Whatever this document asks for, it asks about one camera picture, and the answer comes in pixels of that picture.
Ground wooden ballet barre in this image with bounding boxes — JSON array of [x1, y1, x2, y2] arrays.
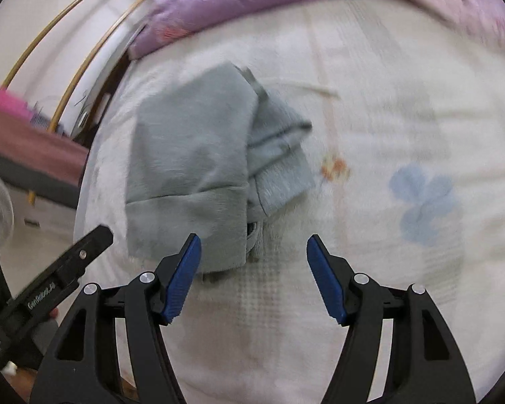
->
[[0, 0, 169, 207]]

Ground pink towel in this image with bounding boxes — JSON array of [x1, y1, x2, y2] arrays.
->
[[0, 88, 40, 128]]

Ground purple floral quilt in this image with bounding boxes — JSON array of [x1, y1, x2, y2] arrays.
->
[[128, 0, 505, 58]]

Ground bed with floral sheet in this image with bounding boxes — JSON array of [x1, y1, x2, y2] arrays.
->
[[73, 0, 505, 404]]

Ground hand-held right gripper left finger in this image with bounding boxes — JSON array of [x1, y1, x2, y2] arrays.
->
[[29, 233, 203, 404]]

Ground white TV cabinet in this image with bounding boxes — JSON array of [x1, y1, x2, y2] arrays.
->
[[72, 57, 132, 149]]

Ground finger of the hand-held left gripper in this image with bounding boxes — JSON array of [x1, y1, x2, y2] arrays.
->
[[49, 225, 114, 292]]

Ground grey zip hoodie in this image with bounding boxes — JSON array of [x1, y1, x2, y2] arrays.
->
[[124, 62, 317, 275]]

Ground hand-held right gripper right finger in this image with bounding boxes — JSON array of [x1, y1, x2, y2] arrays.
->
[[306, 235, 476, 404]]

